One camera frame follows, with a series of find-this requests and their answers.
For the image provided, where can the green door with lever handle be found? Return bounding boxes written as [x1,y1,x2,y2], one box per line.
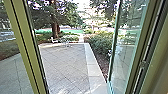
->
[107,0,152,94]

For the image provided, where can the green framed glass door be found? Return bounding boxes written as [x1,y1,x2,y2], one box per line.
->
[3,0,168,94]

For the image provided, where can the trimmed green hedge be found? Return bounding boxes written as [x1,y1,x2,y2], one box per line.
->
[83,30,115,58]

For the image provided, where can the grey outdoor bench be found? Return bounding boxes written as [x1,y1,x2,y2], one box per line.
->
[49,36,71,48]

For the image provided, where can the low green ground shrubs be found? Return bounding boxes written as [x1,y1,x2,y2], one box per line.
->
[35,31,80,44]

